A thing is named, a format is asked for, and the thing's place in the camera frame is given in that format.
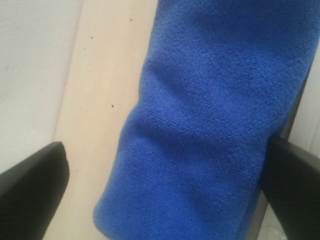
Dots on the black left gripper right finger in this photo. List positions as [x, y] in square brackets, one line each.
[290, 180]

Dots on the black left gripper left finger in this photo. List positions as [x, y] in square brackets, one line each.
[31, 191]

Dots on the blue cloth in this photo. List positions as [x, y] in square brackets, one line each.
[219, 79]

